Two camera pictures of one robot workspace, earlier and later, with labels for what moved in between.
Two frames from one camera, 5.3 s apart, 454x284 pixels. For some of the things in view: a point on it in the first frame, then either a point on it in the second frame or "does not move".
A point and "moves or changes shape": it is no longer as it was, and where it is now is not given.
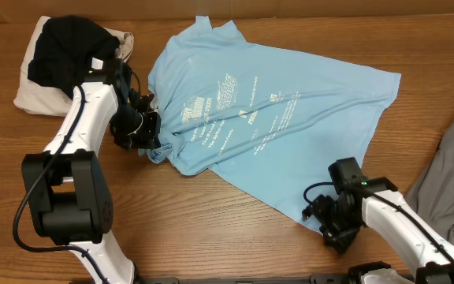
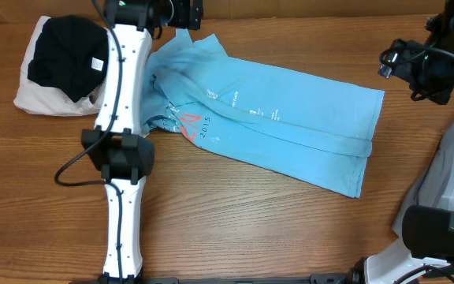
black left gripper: x=148 y=139 → x=182 y=20
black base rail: x=329 y=278 does not move
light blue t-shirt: x=269 y=121 moves or changes shape
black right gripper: x=341 y=242 → x=406 y=71
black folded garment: x=64 y=48 does not move
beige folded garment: x=40 y=99 does not move
